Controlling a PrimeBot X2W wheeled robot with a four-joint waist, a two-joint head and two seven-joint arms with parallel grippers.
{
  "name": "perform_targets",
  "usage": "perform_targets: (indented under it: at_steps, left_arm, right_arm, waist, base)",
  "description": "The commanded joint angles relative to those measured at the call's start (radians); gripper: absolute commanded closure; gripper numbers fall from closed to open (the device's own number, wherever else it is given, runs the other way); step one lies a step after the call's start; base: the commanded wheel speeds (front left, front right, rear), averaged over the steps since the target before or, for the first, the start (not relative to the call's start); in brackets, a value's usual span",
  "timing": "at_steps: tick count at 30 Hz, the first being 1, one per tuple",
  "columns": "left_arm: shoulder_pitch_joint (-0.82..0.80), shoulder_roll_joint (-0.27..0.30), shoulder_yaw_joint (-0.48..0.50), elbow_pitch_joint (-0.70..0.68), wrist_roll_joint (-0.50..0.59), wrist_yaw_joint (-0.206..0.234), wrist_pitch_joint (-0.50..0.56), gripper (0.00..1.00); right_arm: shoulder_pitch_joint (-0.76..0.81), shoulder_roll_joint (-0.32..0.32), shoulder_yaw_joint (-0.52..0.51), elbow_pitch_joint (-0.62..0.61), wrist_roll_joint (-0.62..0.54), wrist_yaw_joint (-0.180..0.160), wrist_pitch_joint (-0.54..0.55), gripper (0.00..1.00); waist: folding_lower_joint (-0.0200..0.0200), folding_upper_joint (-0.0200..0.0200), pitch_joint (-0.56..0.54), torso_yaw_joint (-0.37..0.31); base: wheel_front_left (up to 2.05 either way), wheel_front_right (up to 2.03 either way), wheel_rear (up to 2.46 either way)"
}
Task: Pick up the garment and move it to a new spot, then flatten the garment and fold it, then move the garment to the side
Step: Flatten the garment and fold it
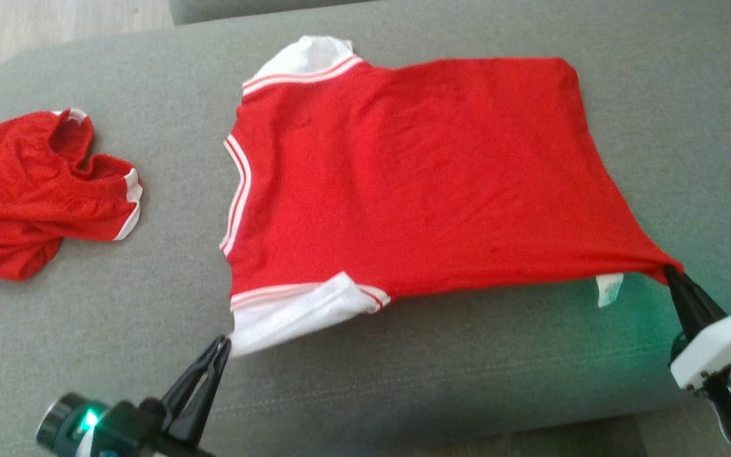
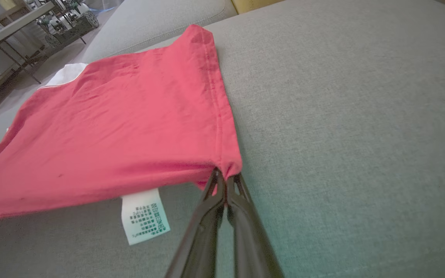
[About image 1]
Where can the red basketball shorts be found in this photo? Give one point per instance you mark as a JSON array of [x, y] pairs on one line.
[[23, 190]]

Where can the right gripper white wedge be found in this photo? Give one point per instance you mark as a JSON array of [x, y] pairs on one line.
[[721, 346]]

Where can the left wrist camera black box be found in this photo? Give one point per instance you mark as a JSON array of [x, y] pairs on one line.
[[125, 428]]

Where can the grey sofa back cushion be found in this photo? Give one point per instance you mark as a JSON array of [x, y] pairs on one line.
[[245, 9]]

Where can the left gripper white wedge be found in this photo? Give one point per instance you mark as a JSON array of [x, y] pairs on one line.
[[172, 439]]

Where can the grey fabric sofa seat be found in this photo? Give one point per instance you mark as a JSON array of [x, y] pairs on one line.
[[150, 304]]

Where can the red jersey with white sleeves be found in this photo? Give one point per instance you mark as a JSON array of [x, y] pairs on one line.
[[435, 178]]

